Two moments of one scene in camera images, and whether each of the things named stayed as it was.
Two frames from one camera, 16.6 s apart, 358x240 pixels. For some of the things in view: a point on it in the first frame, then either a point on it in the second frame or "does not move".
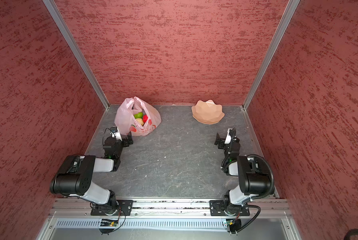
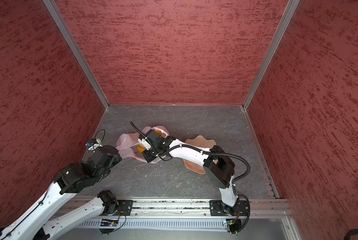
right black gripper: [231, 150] to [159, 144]
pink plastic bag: [124, 120] to [127, 143]
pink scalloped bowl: [208, 112] to [201, 141]
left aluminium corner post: [75, 45] does not move
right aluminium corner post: [288, 12] does not move
